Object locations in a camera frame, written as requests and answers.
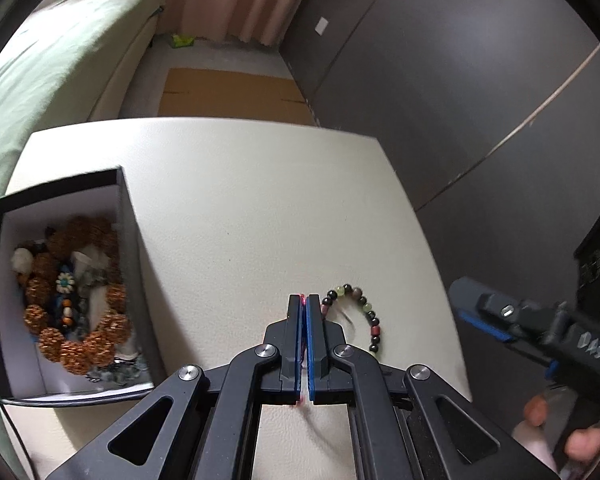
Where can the bed with green sheet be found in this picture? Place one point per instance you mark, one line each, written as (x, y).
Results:
(55, 45)

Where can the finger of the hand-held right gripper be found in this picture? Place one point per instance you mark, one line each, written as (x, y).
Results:
(485, 327)
(472, 297)

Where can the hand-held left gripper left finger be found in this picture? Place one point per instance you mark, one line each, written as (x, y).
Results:
(292, 330)

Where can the flat brown cardboard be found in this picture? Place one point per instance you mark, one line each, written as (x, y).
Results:
(230, 92)

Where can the dark grey wardrobe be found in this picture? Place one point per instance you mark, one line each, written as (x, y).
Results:
(430, 85)

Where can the white wardrobe tag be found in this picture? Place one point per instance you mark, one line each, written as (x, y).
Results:
(322, 25)

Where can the black jewelry box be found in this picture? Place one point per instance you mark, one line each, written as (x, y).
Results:
(140, 285)

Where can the person's right hand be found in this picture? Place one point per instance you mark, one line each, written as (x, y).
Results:
(585, 446)

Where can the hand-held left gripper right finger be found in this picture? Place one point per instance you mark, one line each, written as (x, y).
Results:
(316, 330)

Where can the small green wrapper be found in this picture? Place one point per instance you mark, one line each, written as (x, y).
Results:
(182, 40)

